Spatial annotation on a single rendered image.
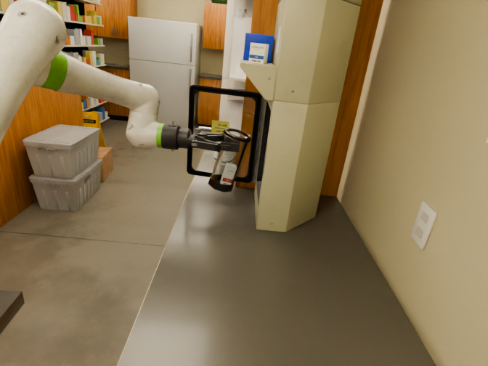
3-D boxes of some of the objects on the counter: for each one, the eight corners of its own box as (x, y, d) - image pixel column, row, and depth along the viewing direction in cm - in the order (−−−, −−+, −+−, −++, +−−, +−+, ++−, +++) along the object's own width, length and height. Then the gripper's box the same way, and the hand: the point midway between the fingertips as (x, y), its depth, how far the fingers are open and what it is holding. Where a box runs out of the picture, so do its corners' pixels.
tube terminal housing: (307, 197, 149) (344, 11, 119) (322, 235, 119) (377, 1, 89) (254, 192, 148) (277, 3, 118) (255, 229, 119) (288, -10, 88)
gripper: (173, 135, 109) (240, 142, 109) (185, 121, 129) (242, 127, 129) (172, 156, 112) (237, 163, 112) (184, 139, 132) (240, 145, 132)
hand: (233, 143), depth 120 cm, fingers closed on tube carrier, 9 cm apart
